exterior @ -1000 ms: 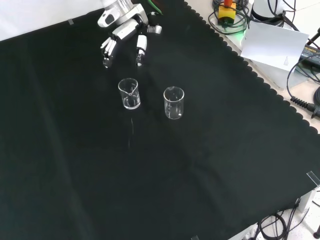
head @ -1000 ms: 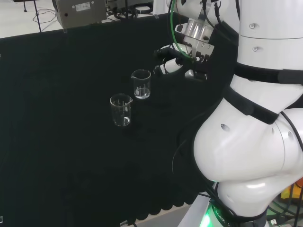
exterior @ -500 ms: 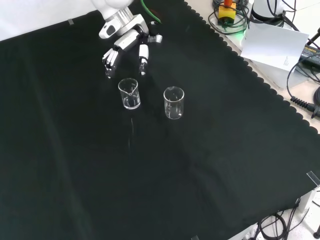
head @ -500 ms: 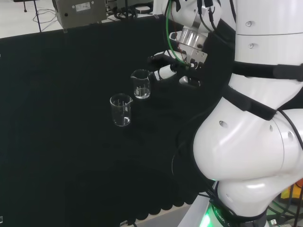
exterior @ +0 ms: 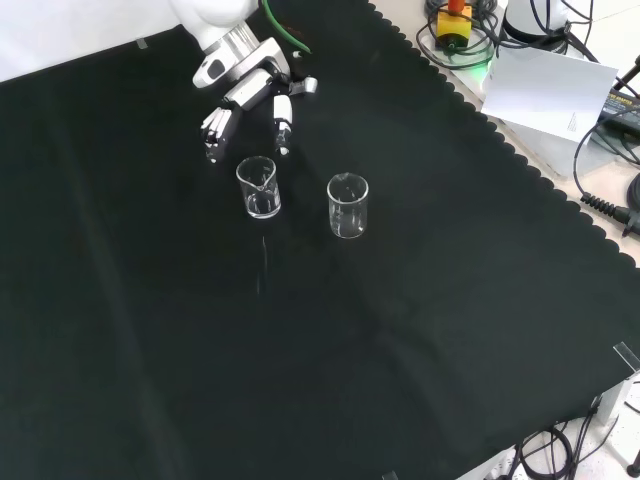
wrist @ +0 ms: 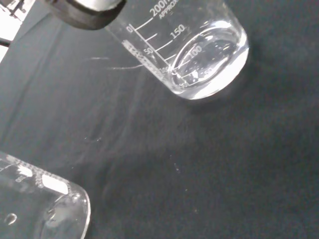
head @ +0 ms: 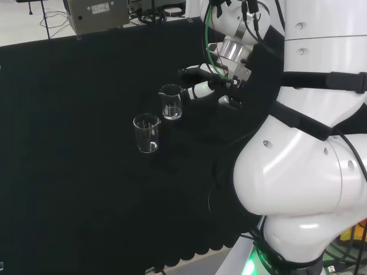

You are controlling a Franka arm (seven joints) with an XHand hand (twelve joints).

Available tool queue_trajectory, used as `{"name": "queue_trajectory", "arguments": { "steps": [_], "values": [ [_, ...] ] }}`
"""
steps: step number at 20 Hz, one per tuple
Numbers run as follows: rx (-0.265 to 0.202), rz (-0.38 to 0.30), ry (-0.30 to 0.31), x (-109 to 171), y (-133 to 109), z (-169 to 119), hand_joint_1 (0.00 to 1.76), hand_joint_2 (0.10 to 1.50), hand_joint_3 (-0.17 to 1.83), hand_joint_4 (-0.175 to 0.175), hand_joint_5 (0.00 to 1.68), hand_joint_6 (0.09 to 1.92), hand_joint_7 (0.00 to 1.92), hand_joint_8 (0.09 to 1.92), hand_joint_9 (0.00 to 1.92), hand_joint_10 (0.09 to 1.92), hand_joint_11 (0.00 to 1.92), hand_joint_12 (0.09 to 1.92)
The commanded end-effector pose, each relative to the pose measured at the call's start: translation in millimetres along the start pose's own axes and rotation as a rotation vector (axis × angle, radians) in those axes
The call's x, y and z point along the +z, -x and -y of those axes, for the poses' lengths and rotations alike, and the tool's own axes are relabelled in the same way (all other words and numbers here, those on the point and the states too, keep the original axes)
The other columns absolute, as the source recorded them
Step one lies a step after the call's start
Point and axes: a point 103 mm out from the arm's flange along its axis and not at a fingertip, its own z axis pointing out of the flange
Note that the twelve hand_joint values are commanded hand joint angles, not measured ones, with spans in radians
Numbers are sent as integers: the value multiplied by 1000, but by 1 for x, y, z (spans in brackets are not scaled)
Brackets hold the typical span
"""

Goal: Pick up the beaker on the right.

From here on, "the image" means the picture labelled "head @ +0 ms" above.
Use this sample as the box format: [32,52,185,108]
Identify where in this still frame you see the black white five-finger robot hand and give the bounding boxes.
[177,63,253,111]

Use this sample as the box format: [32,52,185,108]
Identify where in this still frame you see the clear glass beaker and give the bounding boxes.
[158,83,184,121]
[132,112,162,154]

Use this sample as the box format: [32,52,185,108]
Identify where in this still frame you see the grey metal control box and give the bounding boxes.
[63,0,131,36]

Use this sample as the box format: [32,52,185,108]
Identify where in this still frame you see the black bench cloth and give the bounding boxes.
[0,15,284,268]

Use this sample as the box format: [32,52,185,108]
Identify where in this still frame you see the dark tripod leg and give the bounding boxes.
[28,0,52,40]

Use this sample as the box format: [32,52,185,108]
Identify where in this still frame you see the green robot cable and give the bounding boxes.
[204,5,231,84]

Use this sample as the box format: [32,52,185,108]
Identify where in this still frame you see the coiled black cables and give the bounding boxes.
[136,5,186,25]

